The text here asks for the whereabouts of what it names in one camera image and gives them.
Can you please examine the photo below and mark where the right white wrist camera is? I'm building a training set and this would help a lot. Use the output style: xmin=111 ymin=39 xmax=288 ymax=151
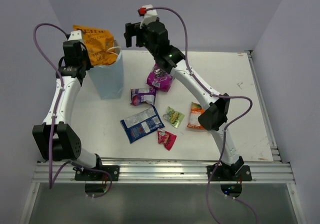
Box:
xmin=138 ymin=5 xmax=158 ymax=28

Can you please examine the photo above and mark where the light blue paper bag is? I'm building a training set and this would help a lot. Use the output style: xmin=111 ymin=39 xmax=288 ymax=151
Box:
xmin=88 ymin=40 xmax=124 ymax=100

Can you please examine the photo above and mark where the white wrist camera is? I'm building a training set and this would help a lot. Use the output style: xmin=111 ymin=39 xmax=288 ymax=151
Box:
xmin=67 ymin=30 xmax=84 ymax=44
xmin=138 ymin=5 xmax=158 ymax=28

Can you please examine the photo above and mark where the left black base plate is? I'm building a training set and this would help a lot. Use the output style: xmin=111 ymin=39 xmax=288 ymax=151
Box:
xmin=73 ymin=165 xmax=120 ymax=181

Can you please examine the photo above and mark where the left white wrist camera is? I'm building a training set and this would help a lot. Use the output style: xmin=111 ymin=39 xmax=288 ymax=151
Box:
xmin=67 ymin=30 xmax=84 ymax=44

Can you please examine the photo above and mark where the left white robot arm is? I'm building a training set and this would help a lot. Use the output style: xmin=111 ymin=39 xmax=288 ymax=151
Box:
xmin=32 ymin=39 xmax=104 ymax=180

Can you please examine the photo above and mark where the blue snack bag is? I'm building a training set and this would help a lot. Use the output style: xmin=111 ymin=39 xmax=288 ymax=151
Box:
xmin=120 ymin=106 xmax=165 ymax=144

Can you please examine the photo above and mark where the aluminium rail frame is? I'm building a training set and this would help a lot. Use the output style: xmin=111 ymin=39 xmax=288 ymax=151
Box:
xmin=29 ymin=50 xmax=297 ymax=184

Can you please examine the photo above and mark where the green candy packet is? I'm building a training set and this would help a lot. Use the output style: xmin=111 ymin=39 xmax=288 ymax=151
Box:
xmin=163 ymin=106 xmax=185 ymax=128

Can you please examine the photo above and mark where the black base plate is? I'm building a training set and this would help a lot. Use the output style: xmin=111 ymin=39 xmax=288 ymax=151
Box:
xmin=73 ymin=165 xmax=120 ymax=181
xmin=206 ymin=165 xmax=253 ymax=181

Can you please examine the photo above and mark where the orange snack bag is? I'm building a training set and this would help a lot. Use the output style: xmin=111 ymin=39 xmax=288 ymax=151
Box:
xmin=187 ymin=102 xmax=205 ymax=130

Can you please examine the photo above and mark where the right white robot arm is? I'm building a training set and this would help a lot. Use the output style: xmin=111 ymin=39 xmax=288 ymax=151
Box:
xmin=124 ymin=20 xmax=244 ymax=180

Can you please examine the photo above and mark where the magenta snack bag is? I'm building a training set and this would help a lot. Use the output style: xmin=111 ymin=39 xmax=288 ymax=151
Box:
xmin=146 ymin=64 xmax=174 ymax=92

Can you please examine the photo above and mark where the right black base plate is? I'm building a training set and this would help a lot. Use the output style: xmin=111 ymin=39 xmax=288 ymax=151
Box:
xmin=206 ymin=165 xmax=253 ymax=181

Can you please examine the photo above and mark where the red candy packet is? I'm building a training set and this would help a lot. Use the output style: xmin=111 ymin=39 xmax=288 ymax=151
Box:
xmin=157 ymin=129 xmax=177 ymax=151

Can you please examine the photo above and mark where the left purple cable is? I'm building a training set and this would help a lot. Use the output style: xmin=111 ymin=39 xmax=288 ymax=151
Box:
xmin=33 ymin=23 xmax=114 ymax=198

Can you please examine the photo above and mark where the orange-yellow chips bag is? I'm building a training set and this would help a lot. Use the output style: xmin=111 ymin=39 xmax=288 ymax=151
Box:
xmin=73 ymin=25 xmax=117 ymax=66

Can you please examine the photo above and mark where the purple candy bag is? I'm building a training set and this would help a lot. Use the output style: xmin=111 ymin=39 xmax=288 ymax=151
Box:
xmin=130 ymin=88 xmax=157 ymax=106

